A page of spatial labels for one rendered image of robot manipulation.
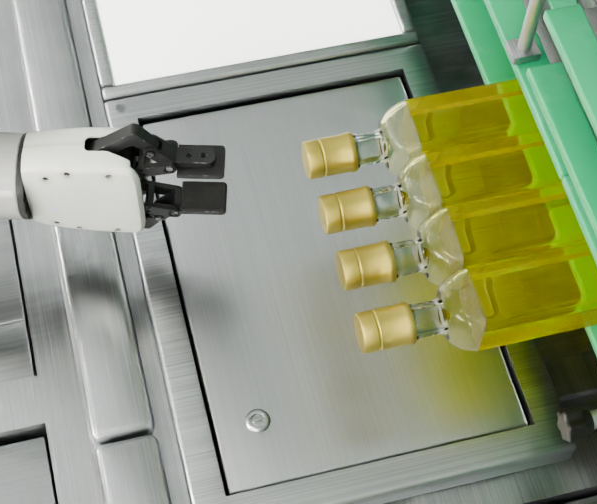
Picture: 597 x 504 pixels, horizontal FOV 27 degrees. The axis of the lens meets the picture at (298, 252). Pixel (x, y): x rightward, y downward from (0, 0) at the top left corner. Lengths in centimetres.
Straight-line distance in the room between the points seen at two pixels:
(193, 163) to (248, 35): 32
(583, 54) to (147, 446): 50
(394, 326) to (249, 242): 24
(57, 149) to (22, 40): 33
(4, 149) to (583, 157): 48
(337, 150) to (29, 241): 33
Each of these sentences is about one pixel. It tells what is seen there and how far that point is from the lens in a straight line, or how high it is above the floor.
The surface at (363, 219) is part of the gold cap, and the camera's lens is 107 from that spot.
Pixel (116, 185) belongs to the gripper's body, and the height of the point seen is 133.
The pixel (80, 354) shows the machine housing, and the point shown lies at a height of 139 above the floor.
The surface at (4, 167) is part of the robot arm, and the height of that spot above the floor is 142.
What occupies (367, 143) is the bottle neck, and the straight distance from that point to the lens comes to 110.
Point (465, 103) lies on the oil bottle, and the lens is 112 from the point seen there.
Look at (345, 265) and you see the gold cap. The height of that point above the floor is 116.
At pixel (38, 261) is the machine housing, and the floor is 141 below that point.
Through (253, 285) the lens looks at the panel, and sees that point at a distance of 118.
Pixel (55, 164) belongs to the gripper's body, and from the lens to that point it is 106.
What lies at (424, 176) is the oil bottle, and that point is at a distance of 107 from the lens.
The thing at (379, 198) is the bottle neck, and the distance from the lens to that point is 107.
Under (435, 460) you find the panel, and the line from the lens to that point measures 111.
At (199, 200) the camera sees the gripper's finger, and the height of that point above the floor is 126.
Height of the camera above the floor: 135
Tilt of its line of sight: 8 degrees down
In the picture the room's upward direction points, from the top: 102 degrees counter-clockwise
